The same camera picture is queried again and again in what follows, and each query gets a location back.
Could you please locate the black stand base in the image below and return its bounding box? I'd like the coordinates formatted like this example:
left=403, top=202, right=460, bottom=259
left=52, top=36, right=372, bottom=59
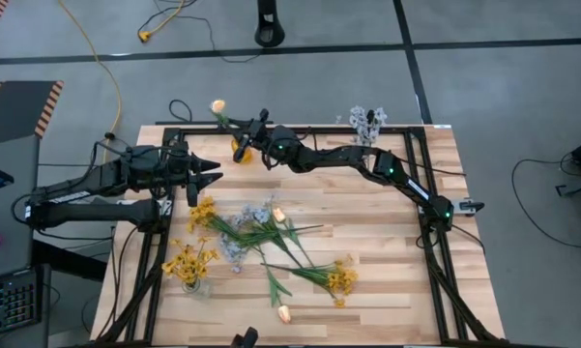
left=253, top=0, right=286, bottom=48

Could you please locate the long black floor cable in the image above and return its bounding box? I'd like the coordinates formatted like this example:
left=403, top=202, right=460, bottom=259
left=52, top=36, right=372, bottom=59
left=511, top=158, right=581, bottom=257

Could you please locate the yellow cord with plug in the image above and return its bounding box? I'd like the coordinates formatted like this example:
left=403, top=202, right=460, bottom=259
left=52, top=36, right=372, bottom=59
left=137, top=0, right=186, bottom=44

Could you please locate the backlit black keyboard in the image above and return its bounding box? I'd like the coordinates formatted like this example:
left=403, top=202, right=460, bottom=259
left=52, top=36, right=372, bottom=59
left=0, top=282, right=43, bottom=339

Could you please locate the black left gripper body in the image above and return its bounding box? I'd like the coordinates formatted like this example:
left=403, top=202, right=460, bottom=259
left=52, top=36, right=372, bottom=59
left=152, top=144, right=199, bottom=207

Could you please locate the black aluminium table frame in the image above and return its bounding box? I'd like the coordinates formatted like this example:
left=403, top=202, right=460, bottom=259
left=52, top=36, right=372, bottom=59
left=89, top=125, right=508, bottom=348

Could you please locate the long black floor tape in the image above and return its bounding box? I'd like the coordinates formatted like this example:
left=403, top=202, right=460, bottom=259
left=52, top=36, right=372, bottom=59
left=0, top=41, right=581, bottom=67

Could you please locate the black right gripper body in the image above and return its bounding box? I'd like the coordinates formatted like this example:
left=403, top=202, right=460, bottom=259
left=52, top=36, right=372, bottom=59
left=233, top=108, right=286, bottom=163

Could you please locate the amber glass bottle vase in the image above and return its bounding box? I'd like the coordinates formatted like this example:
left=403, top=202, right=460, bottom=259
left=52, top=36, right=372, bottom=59
left=230, top=137, right=253, bottom=164

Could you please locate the grey side desk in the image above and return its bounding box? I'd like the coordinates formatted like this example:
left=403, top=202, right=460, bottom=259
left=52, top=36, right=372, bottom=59
left=0, top=134, right=41, bottom=281

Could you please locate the short black floor tape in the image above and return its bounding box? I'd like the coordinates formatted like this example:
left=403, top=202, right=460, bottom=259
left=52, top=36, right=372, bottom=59
left=392, top=0, right=434, bottom=125

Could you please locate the peach artificial tulip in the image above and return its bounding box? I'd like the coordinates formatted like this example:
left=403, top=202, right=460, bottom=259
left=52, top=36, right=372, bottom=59
left=211, top=99, right=238, bottom=131
left=256, top=245, right=295, bottom=326
left=272, top=206, right=316, bottom=270

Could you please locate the thin black bar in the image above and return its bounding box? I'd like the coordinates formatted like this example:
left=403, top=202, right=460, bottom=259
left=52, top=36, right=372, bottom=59
left=154, top=119, right=275, bottom=127

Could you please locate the black looped cable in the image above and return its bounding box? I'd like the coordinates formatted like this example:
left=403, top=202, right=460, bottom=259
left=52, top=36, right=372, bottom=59
left=167, top=99, right=194, bottom=125

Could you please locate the yellow artificial flower bunch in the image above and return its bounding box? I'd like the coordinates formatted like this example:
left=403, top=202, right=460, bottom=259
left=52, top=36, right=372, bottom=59
left=260, top=254, right=360, bottom=310
left=161, top=235, right=222, bottom=287
left=187, top=195, right=272, bottom=243

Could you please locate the yellow extension cord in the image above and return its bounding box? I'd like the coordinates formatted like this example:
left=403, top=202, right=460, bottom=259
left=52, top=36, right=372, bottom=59
left=57, top=0, right=123, bottom=137

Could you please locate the small black unidentified object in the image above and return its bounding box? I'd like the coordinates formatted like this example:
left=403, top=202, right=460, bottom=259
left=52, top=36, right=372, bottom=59
left=230, top=326, right=260, bottom=348

